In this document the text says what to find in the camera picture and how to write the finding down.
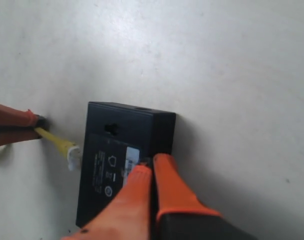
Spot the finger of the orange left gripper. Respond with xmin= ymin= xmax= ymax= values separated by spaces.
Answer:
xmin=0 ymin=104 xmax=49 ymax=147

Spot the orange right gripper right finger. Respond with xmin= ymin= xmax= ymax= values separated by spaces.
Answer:
xmin=153 ymin=153 xmax=254 ymax=240

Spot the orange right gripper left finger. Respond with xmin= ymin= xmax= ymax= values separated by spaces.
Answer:
xmin=63 ymin=165 xmax=152 ymax=240

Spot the yellow ethernet cable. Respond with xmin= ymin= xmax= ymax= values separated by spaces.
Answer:
xmin=35 ymin=126 xmax=82 ymax=172

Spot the black network switch box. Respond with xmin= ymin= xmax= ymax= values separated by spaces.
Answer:
xmin=76 ymin=101 xmax=176 ymax=228

